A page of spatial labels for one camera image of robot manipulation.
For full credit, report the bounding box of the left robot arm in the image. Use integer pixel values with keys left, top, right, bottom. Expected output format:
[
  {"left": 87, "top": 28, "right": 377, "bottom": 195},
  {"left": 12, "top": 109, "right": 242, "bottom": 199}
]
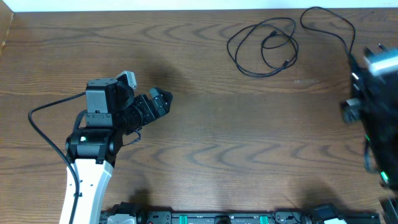
[{"left": 60, "top": 73, "right": 173, "bottom": 223}]

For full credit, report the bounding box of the black USB cable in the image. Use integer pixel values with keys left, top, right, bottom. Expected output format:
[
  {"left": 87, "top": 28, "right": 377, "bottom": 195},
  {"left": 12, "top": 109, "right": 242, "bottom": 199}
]
[
  {"left": 299, "top": 6, "right": 389, "bottom": 60},
  {"left": 226, "top": 17, "right": 300, "bottom": 78}
]

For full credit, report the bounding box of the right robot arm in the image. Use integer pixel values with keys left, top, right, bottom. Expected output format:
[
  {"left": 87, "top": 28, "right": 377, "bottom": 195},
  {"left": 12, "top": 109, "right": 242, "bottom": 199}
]
[{"left": 340, "top": 44, "right": 397, "bottom": 223}]

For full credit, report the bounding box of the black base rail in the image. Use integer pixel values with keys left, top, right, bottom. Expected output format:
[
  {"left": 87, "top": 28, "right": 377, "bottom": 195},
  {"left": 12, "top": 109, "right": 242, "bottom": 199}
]
[{"left": 98, "top": 202, "right": 381, "bottom": 224}]

